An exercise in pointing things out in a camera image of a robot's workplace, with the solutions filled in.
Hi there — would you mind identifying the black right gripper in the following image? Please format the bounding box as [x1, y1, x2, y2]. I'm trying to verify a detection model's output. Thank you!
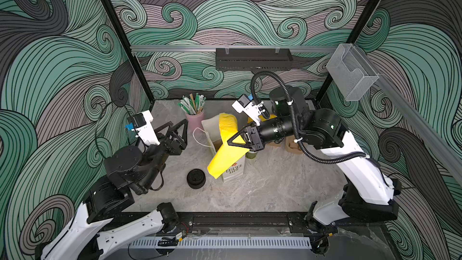
[229, 118, 301, 151]

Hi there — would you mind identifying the yellow paper napkin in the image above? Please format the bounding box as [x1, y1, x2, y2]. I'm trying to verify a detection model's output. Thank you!
[206, 112, 250, 180]

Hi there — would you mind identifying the white green paper bag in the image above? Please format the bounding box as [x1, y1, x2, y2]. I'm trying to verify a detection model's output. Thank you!
[192, 115, 247, 183]

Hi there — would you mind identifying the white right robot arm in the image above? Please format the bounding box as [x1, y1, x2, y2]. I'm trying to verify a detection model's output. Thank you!
[227, 86, 401, 226]

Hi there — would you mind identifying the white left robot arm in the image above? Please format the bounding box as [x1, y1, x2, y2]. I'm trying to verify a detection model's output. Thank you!
[35, 119, 188, 260]

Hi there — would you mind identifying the stack of green paper cups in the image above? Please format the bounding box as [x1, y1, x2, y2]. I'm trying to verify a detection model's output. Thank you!
[245, 151, 257, 160]

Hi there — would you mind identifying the pink holder cup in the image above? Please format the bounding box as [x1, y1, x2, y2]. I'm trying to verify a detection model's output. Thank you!
[185, 110, 205, 132]

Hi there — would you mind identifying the stack of black cup lids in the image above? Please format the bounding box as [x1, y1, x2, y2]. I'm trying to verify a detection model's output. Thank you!
[186, 169, 206, 190]

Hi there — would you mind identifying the brown pulp cup carrier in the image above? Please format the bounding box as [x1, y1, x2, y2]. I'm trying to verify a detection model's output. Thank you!
[285, 140, 303, 155]

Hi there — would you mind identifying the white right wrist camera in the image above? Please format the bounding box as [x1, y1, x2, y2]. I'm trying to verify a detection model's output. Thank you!
[232, 94, 270, 126]

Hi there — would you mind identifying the black cage frame post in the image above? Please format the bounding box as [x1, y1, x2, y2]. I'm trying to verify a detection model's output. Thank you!
[100, 0, 155, 105]

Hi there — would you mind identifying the black corrugated cable conduit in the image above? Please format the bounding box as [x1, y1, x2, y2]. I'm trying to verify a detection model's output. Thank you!
[250, 71, 369, 165]

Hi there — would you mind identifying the black wall shelf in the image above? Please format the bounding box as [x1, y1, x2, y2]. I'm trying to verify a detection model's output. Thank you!
[215, 49, 294, 72]

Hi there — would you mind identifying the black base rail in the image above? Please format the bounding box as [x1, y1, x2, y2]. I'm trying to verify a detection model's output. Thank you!
[90, 211, 387, 235]

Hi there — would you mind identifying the aluminium wall rail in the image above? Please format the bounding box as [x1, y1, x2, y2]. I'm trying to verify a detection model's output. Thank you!
[130, 45, 337, 53]

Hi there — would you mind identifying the white slotted cable duct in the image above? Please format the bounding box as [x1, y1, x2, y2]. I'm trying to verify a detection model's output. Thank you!
[129, 237, 312, 250]

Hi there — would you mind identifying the clear acrylic wall pocket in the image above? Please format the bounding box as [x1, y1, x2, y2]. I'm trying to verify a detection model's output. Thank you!
[326, 43, 379, 102]

